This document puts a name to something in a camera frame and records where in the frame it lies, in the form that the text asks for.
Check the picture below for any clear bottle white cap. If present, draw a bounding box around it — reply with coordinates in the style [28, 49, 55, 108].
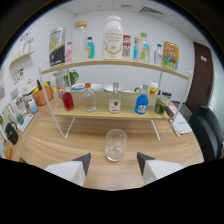
[108, 82, 123, 115]

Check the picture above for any silver black soda water can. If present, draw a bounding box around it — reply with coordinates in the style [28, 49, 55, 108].
[48, 27, 67, 67]

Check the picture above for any small teal cup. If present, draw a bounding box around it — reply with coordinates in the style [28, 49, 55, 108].
[16, 113, 25, 126]

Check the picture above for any clear drinking glass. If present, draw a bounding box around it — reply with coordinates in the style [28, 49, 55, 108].
[104, 128, 129, 163]

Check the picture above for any black chair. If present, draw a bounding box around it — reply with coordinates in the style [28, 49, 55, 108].
[188, 103, 224, 163]

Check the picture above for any white tray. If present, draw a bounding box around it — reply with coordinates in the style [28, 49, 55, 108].
[15, 113, 35, 133]

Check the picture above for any wooden two-tier shelf rack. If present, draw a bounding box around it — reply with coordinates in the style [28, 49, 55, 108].
[37, 58, 194, 143]

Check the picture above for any blue liquid bottle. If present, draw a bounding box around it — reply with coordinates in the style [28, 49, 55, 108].
[134, 84, 150, 115]

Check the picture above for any red liquid bottle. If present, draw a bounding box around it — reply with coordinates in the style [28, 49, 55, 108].
[61, 87, 76, 112]

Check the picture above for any clear bottle orange cap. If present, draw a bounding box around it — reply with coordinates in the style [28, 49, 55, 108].
[83, 82, 98, 113]

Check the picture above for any white bowl blue rim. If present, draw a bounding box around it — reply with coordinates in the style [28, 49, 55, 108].
[71, 82, 87, 92]

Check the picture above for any white pot with lid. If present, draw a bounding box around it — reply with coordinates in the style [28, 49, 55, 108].
[21, 78, 39, 98]

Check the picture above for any green potted plant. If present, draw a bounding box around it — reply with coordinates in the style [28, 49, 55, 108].
[63, 69, 80, 87]

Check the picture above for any white plate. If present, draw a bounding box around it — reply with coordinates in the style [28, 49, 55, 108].
[103, 83, 124, 93]

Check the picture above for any brown door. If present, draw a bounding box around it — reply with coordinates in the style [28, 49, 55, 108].
[185, 41, 214, 114]

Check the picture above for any small clear bottle blue cap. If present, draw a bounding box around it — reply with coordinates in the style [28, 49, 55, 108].
[153, 43, 164, 66]

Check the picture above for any clear bottle green cap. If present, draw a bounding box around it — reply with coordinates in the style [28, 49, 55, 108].
[137, 32, 151, 63]

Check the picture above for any slim blue bottle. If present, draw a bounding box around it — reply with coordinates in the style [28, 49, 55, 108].
[132, 37, 139, 61]

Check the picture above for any teal liquid bottle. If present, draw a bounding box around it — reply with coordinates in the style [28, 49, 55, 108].
[86, 36, 96, 60]

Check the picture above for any small red label bottle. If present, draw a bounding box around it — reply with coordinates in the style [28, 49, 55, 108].
[121, 34, 132, 60]

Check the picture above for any glass jar with cork lid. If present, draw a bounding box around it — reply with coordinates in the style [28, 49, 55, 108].
[72, 20, 89, 63]

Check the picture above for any white figurine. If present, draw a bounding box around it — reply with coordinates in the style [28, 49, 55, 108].
[20, 32, 35, 54]

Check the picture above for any large white milk bottle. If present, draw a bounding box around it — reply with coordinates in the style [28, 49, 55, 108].
[102, 15, 124, 61]

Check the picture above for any ceiling air vent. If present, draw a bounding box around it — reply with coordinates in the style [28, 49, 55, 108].
[139, 5, 165, 16]

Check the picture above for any wooden wall shelf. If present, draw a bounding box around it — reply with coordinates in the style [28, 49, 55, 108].
[8, 49, 37, 69]

